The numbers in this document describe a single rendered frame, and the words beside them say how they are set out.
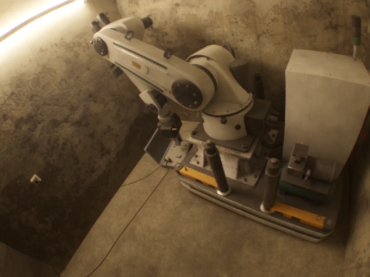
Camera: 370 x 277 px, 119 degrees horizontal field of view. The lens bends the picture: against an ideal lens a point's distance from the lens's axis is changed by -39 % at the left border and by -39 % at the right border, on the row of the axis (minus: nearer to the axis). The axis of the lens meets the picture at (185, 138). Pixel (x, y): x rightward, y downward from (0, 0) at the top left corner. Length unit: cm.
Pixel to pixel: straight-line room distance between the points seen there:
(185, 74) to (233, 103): 35
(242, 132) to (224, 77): 37
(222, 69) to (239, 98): 21
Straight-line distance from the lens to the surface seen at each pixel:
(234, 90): 110
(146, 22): 171
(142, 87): 160
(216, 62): 111
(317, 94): 99
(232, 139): 120
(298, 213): 119
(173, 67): 102
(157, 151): 209
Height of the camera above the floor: 148
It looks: 40 degrees down
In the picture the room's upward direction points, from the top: 25 degrees counter-clockwise
